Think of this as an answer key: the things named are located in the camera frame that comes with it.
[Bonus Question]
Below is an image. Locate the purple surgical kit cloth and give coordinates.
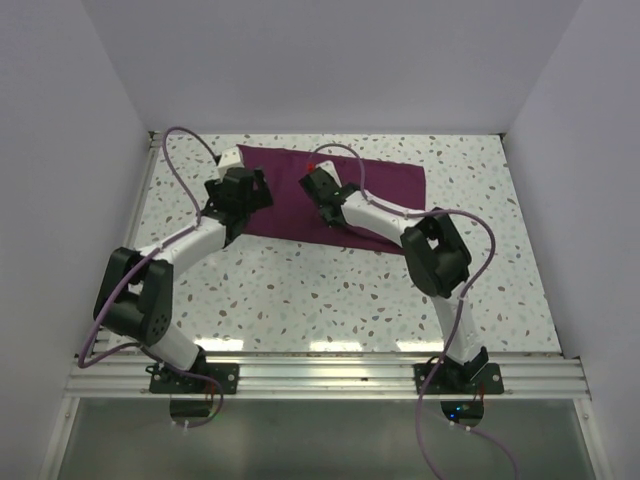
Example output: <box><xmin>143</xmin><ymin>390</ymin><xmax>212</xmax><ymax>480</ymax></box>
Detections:
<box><xmin>239</xmin><ymin>145</ymin><xmax>426</xmax><ymax>255</ymax></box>

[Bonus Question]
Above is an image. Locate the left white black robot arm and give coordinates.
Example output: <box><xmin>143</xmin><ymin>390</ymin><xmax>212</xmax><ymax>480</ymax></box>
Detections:
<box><xmin>92</xmin><ymin>167</ymin><xmax>273</xmax><ymax>393</ymax></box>

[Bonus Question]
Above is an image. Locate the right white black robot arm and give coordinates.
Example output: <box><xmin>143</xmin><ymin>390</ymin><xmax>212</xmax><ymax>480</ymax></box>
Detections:
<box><xmin>300</xmin><ymin>162</ymin><xmax>488</xmax><ymax>393</ymax></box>

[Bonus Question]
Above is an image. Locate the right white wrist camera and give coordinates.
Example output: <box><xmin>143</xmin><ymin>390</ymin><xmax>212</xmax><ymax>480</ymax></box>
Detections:
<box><xmin>307</xmin><ymin>160</ymin><xmax>339</xmax><ymax>177</ymax></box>

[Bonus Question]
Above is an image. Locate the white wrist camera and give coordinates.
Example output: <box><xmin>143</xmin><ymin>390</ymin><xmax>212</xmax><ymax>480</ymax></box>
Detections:
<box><xmin>307</xmin><ymin>160</ymin><xmax>339</xmax><ymax>177</ymax></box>
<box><xmin>217</xmin><ymin>146</ymin><xmax>244</xmax><ymax>179</ymax></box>

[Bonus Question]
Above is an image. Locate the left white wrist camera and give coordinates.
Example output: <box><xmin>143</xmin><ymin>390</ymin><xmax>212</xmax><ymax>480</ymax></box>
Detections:
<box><xmin>217</xmin><ymin>146</ymin><xmax>244</xmax><ymax>179</ymax></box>

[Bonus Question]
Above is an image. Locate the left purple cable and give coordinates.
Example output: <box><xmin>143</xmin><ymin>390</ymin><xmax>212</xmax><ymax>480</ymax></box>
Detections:
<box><xmin>77</xmin><ymin>125</ymin><xmax>226</xmax><ymax>431</ymax></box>

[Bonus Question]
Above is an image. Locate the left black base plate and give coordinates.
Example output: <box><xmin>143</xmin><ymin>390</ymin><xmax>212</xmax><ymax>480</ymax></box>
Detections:
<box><xmin>145</xmin><ymin>363</ymin><xmax>240</xmax><ymax>395</ymax></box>

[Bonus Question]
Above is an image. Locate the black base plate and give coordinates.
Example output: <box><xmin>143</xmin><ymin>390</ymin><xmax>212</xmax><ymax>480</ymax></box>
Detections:
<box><xmin>145</xmin><ymin>363</ymin><xmax>240</xmax><ymax>395</ymax></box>
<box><xmin>412</xmin><ymin>355</ymin><xmax>505</xmax><ymax>395</ymax></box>

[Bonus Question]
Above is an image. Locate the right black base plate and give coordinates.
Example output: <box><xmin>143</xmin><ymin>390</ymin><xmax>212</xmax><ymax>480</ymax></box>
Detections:
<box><xmin>412</xmin><ymin>355</ymin><xmax>505</xmax><ymax>395</ymax></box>

